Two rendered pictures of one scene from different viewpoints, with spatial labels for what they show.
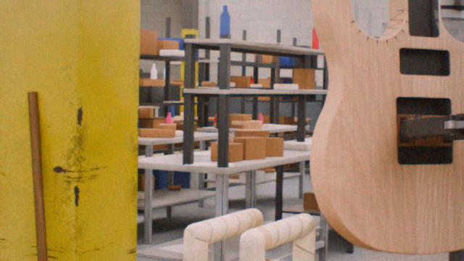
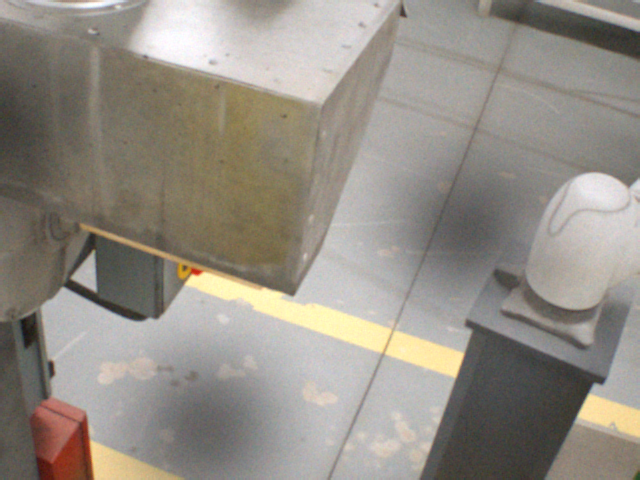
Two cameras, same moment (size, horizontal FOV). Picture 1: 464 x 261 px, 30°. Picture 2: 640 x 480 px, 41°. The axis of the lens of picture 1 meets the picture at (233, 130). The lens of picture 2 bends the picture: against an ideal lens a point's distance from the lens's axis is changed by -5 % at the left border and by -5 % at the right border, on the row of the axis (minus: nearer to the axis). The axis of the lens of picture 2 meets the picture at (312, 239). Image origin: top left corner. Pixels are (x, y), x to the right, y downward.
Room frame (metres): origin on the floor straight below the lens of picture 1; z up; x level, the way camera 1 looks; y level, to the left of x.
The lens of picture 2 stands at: (1.88, 0.10, 1.77)
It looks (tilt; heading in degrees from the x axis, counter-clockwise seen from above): 40 degrees down; 258
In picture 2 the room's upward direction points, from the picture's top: 9 degrees clockwise
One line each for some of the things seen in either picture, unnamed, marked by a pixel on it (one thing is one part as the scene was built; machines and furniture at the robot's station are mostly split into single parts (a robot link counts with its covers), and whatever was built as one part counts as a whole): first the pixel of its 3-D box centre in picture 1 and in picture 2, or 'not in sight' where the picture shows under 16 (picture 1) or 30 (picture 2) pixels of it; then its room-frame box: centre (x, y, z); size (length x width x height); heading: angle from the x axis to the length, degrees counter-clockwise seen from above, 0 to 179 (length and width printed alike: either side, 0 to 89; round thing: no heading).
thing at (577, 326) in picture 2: not in sight; (550, 288); (1.19, -1.01, 0.73); 0.22 x 0.18 x 0.06; 146
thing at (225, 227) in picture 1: (225, 226); not in sight; (1.20, 0.01, 1.20); 0.20 x 0.03 x 0.03; 153
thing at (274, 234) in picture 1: (280, 232); not in sight; (1.16, -0.07, 1.20); 0.20 x 0.03 x 0.03; 153
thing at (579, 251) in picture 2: not in sight; (587, 234); (1.16, -1.00, 0.87); 0.18 x 0.16 x 0.22; 13
